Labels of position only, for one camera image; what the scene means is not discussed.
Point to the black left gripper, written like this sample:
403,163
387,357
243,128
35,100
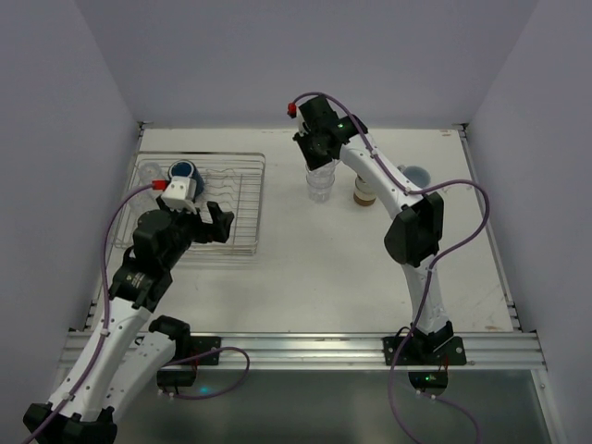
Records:
199,227

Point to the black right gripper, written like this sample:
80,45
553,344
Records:
317,151

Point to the clear faceted glass tumbler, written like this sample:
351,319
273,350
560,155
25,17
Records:
319,195

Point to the white brown banded cup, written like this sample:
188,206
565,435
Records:
363,194

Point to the dark blue mug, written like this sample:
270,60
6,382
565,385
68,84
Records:
187,169

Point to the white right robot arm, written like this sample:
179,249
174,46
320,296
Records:
416,229

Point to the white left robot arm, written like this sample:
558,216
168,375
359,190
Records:
128,346

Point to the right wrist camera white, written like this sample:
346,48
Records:
293,111

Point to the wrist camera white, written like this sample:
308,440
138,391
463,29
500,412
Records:
293,111
179,195

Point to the metal wire dish rack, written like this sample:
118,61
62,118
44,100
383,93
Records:
233,180

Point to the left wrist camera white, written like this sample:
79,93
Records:
179,195

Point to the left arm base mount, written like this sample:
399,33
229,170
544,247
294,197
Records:
173,378

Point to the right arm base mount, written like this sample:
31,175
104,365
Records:
439,352

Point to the aluminium front rail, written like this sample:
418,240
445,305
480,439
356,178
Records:
366,351

